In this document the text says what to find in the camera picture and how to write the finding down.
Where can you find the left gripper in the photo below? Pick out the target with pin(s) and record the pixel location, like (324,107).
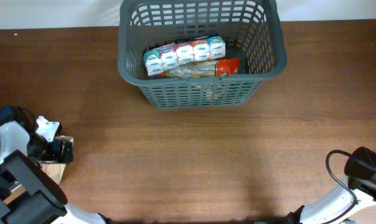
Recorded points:
(55,155)

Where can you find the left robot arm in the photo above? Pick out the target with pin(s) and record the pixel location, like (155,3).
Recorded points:
(33,156)

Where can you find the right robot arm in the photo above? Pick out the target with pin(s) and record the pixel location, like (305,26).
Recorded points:
(356,191)

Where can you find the grey plastic shopping basket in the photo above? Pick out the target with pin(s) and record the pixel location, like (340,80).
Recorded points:
(251,30)

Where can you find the Kleenex tissue multipack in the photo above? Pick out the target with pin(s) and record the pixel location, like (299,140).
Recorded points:
(165,57)

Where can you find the red spaghetti packet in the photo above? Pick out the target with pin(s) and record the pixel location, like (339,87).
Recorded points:
(211,68)

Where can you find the brown snack wrapper packet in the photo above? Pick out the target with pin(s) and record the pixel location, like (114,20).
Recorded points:
(55,169)

